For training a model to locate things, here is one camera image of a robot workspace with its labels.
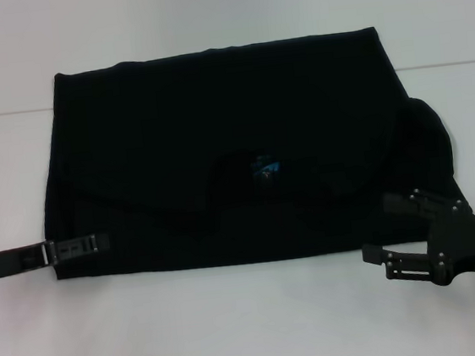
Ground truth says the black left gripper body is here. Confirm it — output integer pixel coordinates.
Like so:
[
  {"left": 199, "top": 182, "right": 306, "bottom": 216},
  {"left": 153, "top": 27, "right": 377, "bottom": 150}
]
[{"left": 0, "top": 242, "right": 54, "bottom": 283}]

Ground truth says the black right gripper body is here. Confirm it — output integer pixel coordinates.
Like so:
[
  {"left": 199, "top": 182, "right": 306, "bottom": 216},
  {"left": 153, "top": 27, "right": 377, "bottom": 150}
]
[{"left": 421, "top": 198, "right": 475, "bottom": 289}]

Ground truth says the black shirt with FREE print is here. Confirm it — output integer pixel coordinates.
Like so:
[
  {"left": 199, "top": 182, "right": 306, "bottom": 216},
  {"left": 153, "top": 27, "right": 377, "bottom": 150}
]
[{"left": 28, "top": 18, "right": 475, "bottom": 288}]

